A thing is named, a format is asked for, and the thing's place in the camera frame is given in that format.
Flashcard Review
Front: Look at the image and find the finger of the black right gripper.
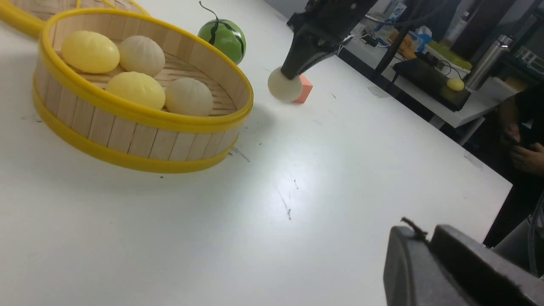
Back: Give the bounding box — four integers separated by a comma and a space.
430, 224, 543, 306

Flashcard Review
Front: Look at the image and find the white side table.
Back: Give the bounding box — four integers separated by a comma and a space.
338, 40, 518, 145

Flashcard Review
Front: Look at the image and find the white bun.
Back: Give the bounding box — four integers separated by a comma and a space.
117, 35, 166, 77
267, 67, 303, 102
165, 77, 214, 117

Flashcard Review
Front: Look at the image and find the woven bamboo steamer lid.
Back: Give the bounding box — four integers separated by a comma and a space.
0, 0, 148, 38

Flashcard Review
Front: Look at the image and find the yellow bun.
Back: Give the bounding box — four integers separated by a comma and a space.
446, 78, 465, 92
61, 31, 120, 74
105, 72, 165, 110

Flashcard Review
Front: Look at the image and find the person hand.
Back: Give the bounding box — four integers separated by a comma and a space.
510, 143, 544, 177

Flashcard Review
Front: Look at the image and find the white bun bottom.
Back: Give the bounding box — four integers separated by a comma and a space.
165, 77, 214, 117

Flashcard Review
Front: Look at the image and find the green toy watermelon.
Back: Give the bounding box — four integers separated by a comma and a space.
197, 1, 247, 65

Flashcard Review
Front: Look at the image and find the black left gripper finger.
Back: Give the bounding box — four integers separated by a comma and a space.
383, 217, 478, 306

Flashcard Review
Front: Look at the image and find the bamboo steamer tray yellow rim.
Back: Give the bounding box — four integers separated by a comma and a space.
33, 8, 253, 173

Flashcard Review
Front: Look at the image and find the orange foam cube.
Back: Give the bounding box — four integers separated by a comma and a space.
293, 75, 313, 103

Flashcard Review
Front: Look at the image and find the yellow bun on device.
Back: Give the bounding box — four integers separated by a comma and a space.
446, 78, 465, 92

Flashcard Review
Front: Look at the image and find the steel thermos bottle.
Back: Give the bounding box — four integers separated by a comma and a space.
464, 34, 514, 91

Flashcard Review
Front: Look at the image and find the black device on side table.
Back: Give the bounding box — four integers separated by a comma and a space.
392, 58, 471, 112

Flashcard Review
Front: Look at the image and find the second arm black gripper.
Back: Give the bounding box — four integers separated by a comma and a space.
280, 0, 377, 80

